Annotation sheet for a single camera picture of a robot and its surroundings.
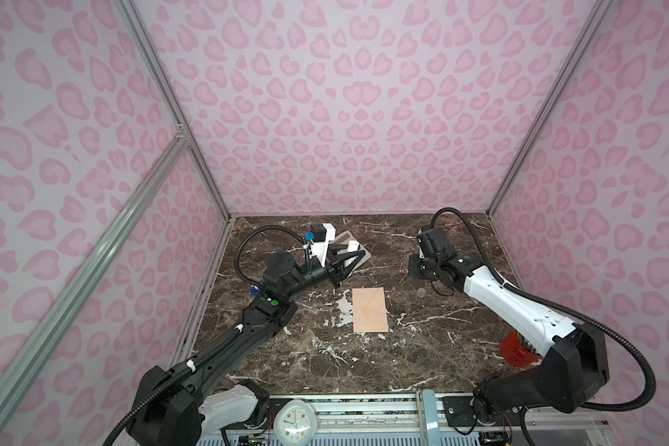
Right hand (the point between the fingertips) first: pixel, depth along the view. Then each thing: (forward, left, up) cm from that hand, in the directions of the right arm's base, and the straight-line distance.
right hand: (414, 263), depth 83 cm
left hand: (-9, +16, +18) cm, 26 cm away
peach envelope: (-7, +13, -18) cm, 23 cm away
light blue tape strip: (-38, -1, -12) cm, 40 cm away
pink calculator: (+20, +22, -13) cm, 33 cm away
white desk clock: (-40, +32, -13) cm, 53 cm away
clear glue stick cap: (-1, -5, -16) cm, 17 cm away
